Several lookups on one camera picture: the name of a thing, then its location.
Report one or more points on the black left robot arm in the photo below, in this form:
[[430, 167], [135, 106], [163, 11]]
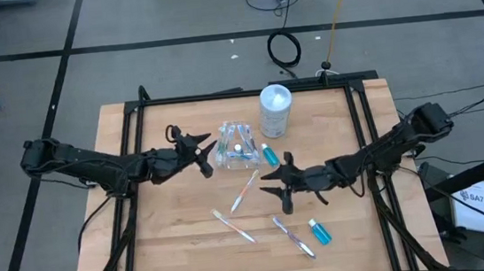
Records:
[[93, 165]]

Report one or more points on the purple toothbrush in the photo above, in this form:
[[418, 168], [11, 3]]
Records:
[[251, 141], [293, 237]]

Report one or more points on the black aluminium table frame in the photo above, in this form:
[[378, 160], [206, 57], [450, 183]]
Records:
[[242, 93]]

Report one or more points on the black metal beam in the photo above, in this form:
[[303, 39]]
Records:
[[473, 174]]

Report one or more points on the orange toothbrush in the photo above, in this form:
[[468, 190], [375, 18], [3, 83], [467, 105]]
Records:
[[244, 191], [233, 226]]

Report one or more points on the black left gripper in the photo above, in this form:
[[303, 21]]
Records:
[[186, 149]]

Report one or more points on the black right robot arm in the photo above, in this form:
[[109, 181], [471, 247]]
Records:
[[360, 162]]

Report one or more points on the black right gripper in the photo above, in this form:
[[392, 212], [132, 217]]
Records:
[[302, 178]]

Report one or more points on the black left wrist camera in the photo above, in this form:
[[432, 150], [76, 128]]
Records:
[[206, 169]]

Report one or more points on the white printed box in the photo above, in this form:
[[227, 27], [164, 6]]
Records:
[[472, 213]]

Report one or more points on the black camera stand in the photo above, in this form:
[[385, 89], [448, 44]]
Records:
[[326, 65]]

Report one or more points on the white wipes canister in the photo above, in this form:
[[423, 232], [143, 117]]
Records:
[[275, 112]]

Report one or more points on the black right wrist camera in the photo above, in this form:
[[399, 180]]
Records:
[[287, 206]]

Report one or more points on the clear plastic container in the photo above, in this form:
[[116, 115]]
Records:
[[236, 165]]

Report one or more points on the green toothbrush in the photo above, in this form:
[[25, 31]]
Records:
[[222, 138]]

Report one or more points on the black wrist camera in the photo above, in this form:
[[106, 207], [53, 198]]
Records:
[[287, 206], [206, 169]]

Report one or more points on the small teal mouthwash bottle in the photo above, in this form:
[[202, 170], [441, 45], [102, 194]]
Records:
[[270, 155], [320, 232], [238, 148]]

